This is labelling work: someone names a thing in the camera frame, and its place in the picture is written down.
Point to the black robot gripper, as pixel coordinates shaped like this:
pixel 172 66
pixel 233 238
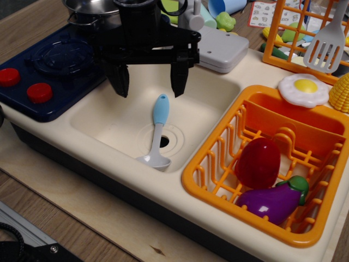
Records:
pixel 144 37

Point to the silver metal pan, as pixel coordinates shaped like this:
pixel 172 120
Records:
pixel 93 15

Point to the grey toy faucet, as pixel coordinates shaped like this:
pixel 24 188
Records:
pixel 219 51

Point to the cream toy kitchen sink unit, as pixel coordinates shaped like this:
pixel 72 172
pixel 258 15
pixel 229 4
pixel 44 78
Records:
pixel 108 132

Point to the green toy bell pepper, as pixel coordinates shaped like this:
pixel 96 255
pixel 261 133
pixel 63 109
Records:
pixel 225 21

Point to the blue plastic cup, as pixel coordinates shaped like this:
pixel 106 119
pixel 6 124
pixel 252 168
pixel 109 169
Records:
pixel 216 7

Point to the red stove knob right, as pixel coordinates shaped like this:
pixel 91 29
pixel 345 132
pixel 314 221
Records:
pixel 39 93

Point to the red stove knob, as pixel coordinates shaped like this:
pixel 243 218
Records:
pixel 39 93
pixel 9 77

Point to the dark blue toy stove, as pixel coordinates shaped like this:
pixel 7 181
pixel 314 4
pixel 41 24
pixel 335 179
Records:
pixel 64 60

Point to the printed picture card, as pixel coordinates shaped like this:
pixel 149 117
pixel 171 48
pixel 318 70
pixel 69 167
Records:
pixel 262 14

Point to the green toy cucumber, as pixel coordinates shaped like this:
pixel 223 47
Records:
pixel 275 52

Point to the red stove knob left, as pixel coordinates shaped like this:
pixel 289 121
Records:
pixel 9 77

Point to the red toy pepper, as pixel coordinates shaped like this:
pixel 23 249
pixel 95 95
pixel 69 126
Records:
pixel 259 164

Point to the light green toy fruit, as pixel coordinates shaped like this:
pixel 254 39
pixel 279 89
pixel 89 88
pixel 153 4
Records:
pixel 289 35

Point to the orange plastic basket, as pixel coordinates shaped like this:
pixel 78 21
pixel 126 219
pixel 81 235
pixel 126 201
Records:
pixel 314 15

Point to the toy fried egg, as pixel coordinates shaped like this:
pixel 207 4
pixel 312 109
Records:
pixel 304 90

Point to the wooden base board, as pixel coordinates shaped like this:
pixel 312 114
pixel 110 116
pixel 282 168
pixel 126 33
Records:
pixel 83 218

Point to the orange plastic dish rack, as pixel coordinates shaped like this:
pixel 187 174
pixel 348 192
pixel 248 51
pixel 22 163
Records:
pixel 313 144

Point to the grey toy spatula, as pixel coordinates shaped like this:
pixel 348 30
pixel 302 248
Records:
pixel 325 51

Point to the purple toy eggplant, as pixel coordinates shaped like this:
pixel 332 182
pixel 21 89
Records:
pixel 278 202

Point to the yellow toy corn cob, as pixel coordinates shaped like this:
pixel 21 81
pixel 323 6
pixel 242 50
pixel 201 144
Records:
pixel 338 95

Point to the grey spoon blue handle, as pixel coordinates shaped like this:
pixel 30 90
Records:
pixel 154 158

